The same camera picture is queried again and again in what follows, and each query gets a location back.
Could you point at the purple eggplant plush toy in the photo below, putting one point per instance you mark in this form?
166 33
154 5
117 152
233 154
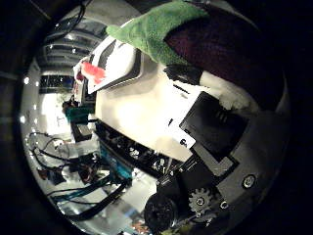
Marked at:
228 45

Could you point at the white plastic container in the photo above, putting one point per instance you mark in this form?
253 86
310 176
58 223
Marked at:
120 62

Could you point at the person in teal shirt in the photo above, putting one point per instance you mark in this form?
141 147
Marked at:
78 114

